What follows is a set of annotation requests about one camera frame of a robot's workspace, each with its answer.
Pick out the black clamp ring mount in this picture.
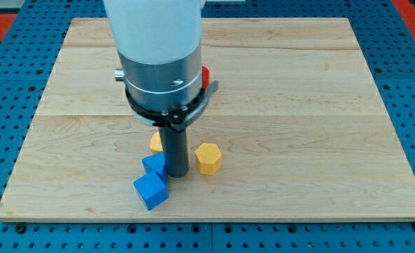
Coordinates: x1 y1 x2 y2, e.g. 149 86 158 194
125 80 218 132

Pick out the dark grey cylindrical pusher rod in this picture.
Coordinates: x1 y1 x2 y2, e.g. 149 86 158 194
159 127 190 178

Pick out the yellow heart block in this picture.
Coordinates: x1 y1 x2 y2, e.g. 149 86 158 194
149 131 163 153

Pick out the red block behind arm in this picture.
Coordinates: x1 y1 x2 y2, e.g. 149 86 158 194
202 66 210 90

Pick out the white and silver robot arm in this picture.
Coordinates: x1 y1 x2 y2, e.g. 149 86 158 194
103 0 218 178

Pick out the light wooden board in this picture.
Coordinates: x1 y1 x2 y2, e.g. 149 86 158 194
0 18 415 223

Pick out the blue block behind rod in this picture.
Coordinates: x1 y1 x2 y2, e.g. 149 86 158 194
141 152 168 183

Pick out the yellow hexagon block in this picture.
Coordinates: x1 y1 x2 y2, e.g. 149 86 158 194
195 143 223 175

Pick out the blue cube block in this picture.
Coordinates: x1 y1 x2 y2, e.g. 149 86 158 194
133 171 169 210

